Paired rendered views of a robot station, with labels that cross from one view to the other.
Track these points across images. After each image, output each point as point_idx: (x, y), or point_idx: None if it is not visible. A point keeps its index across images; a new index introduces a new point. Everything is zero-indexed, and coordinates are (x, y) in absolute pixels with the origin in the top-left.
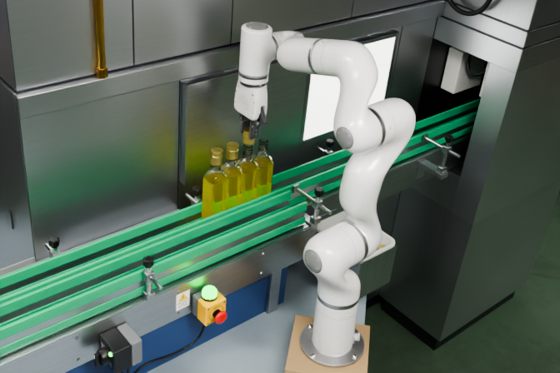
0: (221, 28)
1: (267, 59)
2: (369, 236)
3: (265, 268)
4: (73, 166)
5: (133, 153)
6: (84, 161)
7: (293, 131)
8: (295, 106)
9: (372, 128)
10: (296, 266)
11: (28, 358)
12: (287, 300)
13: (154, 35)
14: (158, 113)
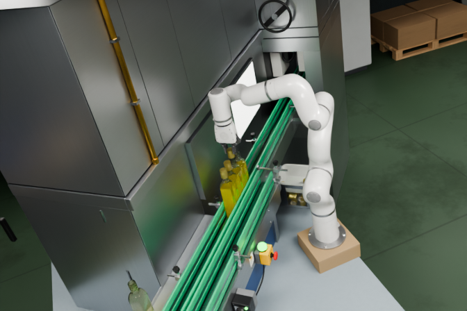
0: (189, 103)
1: (229, 106)
2: (329, 169)
3: (271, 218)
4: (159, 221)
5: (179, 196)
6: (162, 216)
7: None
8: None
9: (326, 113)
10: None
11: None
12: (280, 229)
13: (167, 124)
14: (181, 167)
